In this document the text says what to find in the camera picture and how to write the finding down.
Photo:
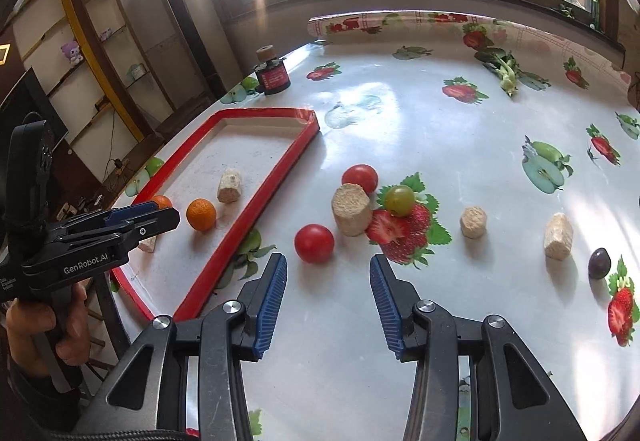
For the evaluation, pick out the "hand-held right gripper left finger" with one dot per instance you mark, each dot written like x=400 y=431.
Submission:
x=270 y=301

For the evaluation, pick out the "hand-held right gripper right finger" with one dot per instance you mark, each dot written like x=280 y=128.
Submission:
x=387 y=306

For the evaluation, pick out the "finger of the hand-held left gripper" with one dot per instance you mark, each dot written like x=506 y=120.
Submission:
x=150 y=223
x=130 y=212

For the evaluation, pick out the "orange mandarin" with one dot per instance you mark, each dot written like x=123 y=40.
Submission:
x=161 y=201
x=201 y=215

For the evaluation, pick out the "red tomato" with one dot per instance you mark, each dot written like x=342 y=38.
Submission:
x=314 y=243
x=359 y=177

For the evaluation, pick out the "large beige pressed wood cylinder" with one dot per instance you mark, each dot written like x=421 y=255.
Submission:
x=352 y=209

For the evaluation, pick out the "green plum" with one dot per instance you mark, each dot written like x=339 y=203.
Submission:
x=400 y=200

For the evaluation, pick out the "small beige pressed wood cylinder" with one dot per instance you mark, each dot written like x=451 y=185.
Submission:
x=473 y=221

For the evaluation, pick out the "red rimmed white tray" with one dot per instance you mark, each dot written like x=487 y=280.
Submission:
x=250 y=146

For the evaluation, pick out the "dark purple plum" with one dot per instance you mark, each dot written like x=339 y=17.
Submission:
x=599 y=263

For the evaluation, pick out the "person's left forearm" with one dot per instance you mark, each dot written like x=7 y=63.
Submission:
x=30 y=401

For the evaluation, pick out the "person's left hand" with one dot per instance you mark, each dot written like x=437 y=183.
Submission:
x=27 y=326

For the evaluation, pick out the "low wooden cabinet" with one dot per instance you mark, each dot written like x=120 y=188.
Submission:
x=87 y=171

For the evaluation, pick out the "small green white box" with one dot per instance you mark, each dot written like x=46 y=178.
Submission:
x=136 y=71

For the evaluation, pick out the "black screen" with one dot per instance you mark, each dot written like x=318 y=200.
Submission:
x=25 y=96

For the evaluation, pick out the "purple plush toy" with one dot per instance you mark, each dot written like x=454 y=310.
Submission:
x=71 y=52

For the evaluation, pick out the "fruit printed tablecloth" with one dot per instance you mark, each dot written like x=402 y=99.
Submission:
x=450 y=146

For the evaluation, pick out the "black jar with red label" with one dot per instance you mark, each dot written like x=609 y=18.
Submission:
x=272 y=76

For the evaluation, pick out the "tall standing air conditioner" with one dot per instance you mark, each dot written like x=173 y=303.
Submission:
x=190 y=11

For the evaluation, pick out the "green leafy vegetable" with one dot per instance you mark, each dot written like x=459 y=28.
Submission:
x=507 y=71

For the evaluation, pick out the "green bottle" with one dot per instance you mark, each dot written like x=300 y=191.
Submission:
x=595 y=11

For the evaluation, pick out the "yellow framed wall shelf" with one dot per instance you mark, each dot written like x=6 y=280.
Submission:
x=67 y=6

